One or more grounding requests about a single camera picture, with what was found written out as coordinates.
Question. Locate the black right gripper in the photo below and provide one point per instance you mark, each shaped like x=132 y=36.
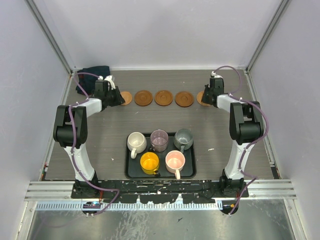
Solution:
x=204 y=99

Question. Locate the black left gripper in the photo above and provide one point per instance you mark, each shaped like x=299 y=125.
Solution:
x=119 y=100

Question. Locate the woven rattan coaster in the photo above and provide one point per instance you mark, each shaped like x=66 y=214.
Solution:
x=127 y=96
x=199 y=99

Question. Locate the brown wooden coaster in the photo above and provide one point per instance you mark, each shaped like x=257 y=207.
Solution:
x=143 y=98
x=163 y=98
x=184 y=99

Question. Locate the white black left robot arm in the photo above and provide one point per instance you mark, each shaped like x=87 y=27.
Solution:
x=71 y=125

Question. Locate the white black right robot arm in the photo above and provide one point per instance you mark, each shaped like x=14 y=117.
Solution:
x=246 y=128

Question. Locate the purple glass cup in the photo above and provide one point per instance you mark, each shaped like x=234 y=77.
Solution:
x=159 y=140

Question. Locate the dark blue folded cloth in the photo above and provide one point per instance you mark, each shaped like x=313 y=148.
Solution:
x=87 y=77

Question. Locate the white ceramic mug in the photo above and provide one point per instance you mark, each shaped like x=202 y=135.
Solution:
x=136 y=143

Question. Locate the grey ceramic mug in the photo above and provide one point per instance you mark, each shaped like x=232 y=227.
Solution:
x=183 y=140

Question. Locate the yellow mug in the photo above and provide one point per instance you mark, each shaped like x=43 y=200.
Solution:
x=150 y=163

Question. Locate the black plastic tray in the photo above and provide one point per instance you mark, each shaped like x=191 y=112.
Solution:
x=133 y=170

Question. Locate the pink ceramic mug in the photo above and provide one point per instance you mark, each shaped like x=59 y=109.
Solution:
x=174 y=162

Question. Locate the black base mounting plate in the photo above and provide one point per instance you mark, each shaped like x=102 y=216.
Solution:
x=168 y=191

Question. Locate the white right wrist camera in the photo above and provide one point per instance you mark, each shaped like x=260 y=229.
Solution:
x=214 y=75

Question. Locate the white slotted cable duct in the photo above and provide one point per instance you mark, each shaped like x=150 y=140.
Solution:
x=93 y=206

